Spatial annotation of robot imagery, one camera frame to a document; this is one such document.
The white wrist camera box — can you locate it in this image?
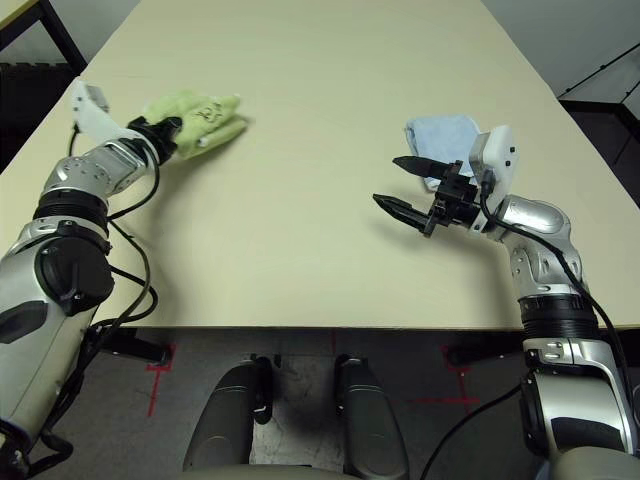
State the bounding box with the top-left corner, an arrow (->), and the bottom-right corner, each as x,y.
467,124 -> 520,234
68,79 -> 144,151

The green towel with white trim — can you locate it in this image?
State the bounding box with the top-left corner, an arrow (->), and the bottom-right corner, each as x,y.
142,88 -> 249,161

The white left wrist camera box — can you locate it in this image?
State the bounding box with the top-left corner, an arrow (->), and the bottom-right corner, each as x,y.
68,79 -> 144,151

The grey robot torso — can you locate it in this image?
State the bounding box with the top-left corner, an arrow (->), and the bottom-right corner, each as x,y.
172,462 -> 351,480

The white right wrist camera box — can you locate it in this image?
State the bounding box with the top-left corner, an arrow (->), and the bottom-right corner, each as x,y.
467,124 -> 520,234

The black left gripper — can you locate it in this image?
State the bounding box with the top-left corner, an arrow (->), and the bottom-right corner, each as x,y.
125,114 -> 183,164

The black table foot bar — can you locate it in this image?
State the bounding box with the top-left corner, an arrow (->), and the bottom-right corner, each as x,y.
99,329 -> 175,365
446,342 -> 526,366

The dark grey right robot leg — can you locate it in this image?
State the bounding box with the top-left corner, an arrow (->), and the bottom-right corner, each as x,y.
333,353 -> 409,480

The folded light blue towel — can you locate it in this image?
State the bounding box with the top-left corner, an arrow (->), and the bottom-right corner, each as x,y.
403,114 -> 484,194

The black metal frame furniture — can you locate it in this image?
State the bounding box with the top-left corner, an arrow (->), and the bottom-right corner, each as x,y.
557,42 -> 640,176

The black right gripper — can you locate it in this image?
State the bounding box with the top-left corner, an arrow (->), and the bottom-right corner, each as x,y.
372,155 -> 484,239

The neighbouring table with black legs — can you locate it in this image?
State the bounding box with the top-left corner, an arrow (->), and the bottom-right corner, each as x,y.
0,0 -> 89,76

